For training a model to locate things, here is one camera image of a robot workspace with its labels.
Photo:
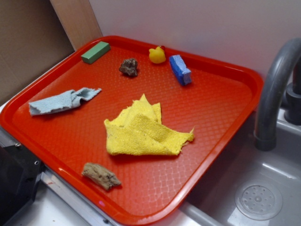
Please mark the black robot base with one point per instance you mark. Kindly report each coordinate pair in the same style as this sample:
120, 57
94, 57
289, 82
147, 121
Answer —
20, 172

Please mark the yellow cloth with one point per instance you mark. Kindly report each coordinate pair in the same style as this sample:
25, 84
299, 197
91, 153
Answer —
138, 130

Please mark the light blue cloth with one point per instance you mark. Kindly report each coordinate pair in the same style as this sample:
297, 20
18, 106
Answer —
62, 102

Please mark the red plastic tray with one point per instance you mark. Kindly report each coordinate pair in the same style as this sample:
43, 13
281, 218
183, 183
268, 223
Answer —
214, 106

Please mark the blue sponge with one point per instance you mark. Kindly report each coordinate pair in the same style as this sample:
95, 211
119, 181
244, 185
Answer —
180, 70

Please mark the dark brown rock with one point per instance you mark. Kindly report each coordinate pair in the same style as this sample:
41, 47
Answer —
129, 67

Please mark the yellow rubber duck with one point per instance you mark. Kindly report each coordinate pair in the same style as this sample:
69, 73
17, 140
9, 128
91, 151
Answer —
157, 55

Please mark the tan driftwood piece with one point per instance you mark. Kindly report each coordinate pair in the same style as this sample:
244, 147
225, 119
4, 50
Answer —
100, 175

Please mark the green rectangular block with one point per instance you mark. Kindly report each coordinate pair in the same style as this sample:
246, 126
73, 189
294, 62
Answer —
95, 52

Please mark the grey toy sink basin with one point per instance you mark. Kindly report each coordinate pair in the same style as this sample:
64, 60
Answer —
248, 187

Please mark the wooden board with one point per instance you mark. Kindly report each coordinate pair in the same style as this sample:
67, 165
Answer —
78, 21

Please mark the brown cardboard panel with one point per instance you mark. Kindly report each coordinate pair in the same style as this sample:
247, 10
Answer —
32, 40

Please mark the grey toy faucet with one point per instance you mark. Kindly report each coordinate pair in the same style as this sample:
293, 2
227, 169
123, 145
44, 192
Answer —
283, 79

